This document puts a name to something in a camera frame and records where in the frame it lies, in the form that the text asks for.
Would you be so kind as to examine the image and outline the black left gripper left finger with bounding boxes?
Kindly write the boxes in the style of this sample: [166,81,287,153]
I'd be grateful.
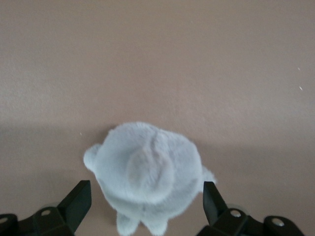
[0,180,93,236]

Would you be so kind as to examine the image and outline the brown table cover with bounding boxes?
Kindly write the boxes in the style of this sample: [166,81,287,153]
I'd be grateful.
[0,0,315,236]

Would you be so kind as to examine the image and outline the grey plush toy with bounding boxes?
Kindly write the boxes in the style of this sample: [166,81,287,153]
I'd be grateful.
[83,120,217,236]

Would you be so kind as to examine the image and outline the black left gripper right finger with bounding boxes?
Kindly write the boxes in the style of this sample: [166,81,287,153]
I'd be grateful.
[199,181,303,236]

